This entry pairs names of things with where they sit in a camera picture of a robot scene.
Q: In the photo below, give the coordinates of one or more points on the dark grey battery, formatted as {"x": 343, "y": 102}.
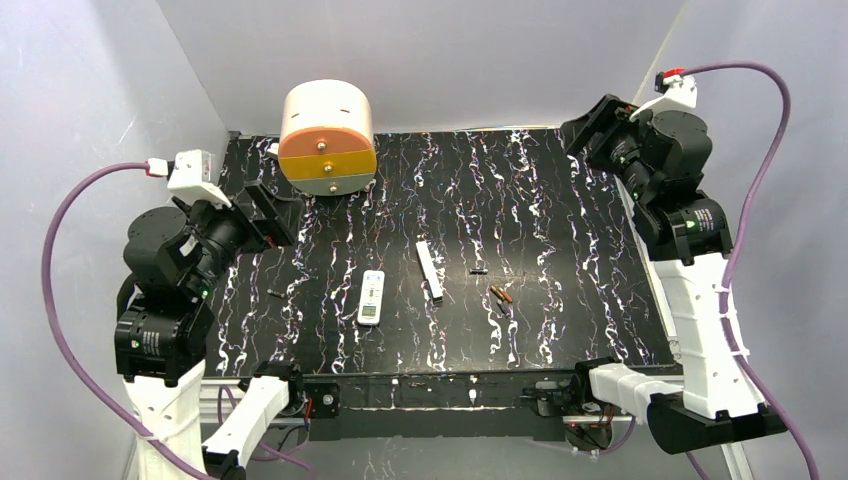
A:
{"x": 504, "y": 309}

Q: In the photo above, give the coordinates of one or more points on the long white rectangular block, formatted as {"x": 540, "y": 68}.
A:
{"x": 430, "y": 275}

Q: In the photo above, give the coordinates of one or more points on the cylindrical drawer box orange front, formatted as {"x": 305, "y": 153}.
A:
{"x": 326, "y": 145}

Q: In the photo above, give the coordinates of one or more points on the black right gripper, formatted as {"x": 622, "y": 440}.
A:
{"x": 597, "y": 129}

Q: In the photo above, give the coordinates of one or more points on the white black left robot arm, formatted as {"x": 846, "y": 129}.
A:
{"x": 176, "y": 256}

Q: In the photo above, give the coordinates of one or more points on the orange green battery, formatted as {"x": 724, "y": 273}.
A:
{"x": 497, "y": 293}

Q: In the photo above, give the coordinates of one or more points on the white remote control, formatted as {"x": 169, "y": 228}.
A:
{"x": 371, "y": 294}

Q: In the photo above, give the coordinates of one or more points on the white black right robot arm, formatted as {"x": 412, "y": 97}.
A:
{"x": 659, "y": 157}

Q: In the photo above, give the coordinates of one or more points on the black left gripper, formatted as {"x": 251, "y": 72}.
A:
{"x": 263, "y": 212}

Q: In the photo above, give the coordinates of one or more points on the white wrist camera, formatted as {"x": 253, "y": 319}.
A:
{"x": 677, "y": 92}
{"x": 189, "y": 178}

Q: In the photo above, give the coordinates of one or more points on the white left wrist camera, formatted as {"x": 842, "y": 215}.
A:
{"x": 189, "y": 178}

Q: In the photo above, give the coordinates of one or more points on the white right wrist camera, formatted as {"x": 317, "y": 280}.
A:
{"x": 677, "y": 92}

